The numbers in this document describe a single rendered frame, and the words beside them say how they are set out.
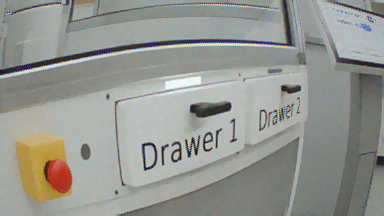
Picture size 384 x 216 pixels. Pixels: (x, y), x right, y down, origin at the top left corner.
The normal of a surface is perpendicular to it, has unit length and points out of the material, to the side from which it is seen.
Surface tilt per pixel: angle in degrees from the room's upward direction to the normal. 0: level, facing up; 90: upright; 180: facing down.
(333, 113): 90
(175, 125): 90
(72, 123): 90
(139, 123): 90
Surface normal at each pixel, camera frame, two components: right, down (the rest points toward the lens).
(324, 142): -0.56, 0.12
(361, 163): 0.12, 0.14
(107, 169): 0.83, 0.08
